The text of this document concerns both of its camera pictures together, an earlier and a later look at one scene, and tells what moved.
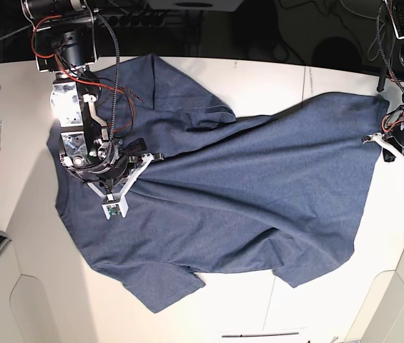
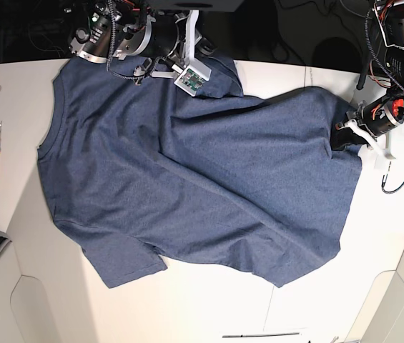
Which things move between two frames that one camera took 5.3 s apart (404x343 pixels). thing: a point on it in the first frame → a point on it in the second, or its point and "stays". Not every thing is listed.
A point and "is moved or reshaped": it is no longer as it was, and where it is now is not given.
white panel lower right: x=396 y=308 stays
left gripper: x=97 y=153 → x=203 y=46
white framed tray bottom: x=258 y=334 stays
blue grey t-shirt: x=287 y=191 is moved or reshaped
